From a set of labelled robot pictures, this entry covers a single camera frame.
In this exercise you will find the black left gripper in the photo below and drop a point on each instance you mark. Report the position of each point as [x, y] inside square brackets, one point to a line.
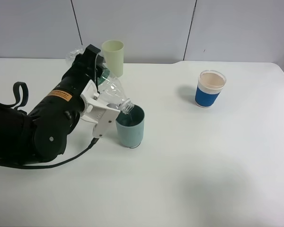
[64, 100]

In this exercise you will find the blue sleeved paper cup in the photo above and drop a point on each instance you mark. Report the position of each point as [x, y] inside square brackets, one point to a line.
[209, 86]

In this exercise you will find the pale yellow plastic cup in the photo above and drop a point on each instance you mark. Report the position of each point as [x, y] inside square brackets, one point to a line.
[113, 51]

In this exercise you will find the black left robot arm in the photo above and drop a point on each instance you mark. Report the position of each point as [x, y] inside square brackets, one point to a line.
[29, 139]

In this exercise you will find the teal plastic cup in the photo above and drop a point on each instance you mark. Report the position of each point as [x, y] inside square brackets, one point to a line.
[130, 127]

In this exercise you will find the clear plastic water bottle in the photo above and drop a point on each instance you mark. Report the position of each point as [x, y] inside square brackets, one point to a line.
[111, 92]

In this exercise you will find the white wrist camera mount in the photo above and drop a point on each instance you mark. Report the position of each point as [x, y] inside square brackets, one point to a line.
[96, 111]

